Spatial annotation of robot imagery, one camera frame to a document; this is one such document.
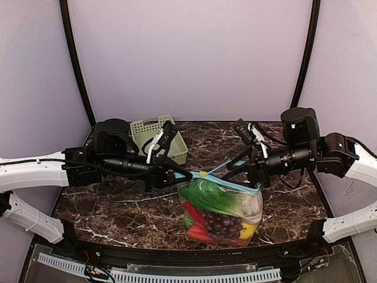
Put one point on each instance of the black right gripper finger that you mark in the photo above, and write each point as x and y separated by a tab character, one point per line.
239	175
242	159

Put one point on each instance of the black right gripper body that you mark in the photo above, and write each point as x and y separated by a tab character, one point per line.
258	167

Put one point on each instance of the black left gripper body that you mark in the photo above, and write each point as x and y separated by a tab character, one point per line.
152	177

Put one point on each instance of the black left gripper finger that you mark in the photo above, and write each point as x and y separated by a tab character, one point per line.
179	171
173	182

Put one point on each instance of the green bok choy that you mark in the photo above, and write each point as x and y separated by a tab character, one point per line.
212	197

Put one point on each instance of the white garlic bulb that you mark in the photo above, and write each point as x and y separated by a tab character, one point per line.
252	207

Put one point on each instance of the long red chili pepper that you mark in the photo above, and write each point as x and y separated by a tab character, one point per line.
193	213

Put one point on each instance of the clear zip top bag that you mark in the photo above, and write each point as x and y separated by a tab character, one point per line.
215	176

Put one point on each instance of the orange red chili pepper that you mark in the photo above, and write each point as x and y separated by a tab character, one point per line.
198	233

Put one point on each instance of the dark red grapes bunch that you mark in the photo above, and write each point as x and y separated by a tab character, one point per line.
223	226

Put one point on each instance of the yellow lemon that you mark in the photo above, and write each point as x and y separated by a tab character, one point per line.
247	231

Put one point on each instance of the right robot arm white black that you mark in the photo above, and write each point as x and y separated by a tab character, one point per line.
303	148

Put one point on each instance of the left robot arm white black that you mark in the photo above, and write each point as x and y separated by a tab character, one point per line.
111	152

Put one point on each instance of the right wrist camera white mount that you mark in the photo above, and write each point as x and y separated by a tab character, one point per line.
251	136

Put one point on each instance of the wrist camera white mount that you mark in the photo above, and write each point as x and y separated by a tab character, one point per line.
161	141
251	136

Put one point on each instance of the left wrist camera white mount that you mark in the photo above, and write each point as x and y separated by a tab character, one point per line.
161	141

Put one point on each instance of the black curved front rail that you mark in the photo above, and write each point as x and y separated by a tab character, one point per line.
286	255

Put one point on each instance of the right black frame post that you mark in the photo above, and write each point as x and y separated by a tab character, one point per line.
307	52

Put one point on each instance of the black frame post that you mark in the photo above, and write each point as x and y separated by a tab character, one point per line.
307	52
69	37

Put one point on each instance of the white slotted cable duct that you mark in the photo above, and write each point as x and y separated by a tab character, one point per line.
149	273

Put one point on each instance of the left black frame post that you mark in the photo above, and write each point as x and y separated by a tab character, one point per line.
69	37

